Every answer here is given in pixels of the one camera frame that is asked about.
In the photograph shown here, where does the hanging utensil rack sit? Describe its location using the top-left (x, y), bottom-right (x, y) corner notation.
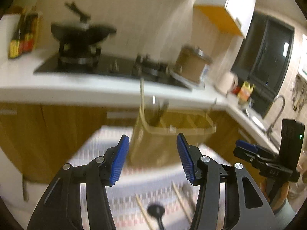
top-left (292, 71), bottom-right (306, 113)

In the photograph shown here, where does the dark kitchen window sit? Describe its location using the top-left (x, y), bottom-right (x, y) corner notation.
top-left (231, 11), bottom-right (295, 117)

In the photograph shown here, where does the striped woven tablecloth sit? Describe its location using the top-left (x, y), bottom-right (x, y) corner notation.
top-left (64, 124), bottom-right (231, 230)

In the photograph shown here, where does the black gas stove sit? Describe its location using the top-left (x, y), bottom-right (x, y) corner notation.
top-left (34, 53), bottom-right (188, 89)

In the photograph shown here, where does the black wok with lid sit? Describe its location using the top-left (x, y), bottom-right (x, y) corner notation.
top-left (50, 2), bottom-right (117, 46)

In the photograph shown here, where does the red label sauce bottle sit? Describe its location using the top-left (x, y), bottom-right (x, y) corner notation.
top-left (23, 6), bottom-right (39, 53)

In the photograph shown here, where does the red container by kettle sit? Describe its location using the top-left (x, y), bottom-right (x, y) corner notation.
top-left (232, 86), bottom-right (241, 94)

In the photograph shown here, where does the tan plastic utensil basket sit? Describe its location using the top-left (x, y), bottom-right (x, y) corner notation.
top-left (127, 111), bottom-right (217, 168)

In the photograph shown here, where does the person's right hand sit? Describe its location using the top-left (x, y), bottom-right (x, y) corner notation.
top-left (260, 179), bottom-right (289, 211)

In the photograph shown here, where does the white orange wall cabinet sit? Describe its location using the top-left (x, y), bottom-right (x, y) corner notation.
top-left (194, 0), bottom-right (256, 38)

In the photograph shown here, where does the brown rice cooker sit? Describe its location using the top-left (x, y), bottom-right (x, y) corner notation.
top-left (173, 44), bottom-right (212, 85)

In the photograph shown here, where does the chrome kitchen faucet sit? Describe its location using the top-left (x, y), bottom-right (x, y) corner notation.
top-left (266, 94), bottom-right (286, 135)

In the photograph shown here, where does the steel sink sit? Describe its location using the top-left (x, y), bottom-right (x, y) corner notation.
top-left (241, 108), bottom-right (281, 150)

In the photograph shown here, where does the black handled clear spoon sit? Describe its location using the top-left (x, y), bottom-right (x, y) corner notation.
top-left (148, 96), bottom-right (160, 127)

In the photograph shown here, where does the yellow detergent bottle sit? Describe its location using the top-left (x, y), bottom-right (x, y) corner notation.
top-left (237, 81), bottom-right (255, 103)

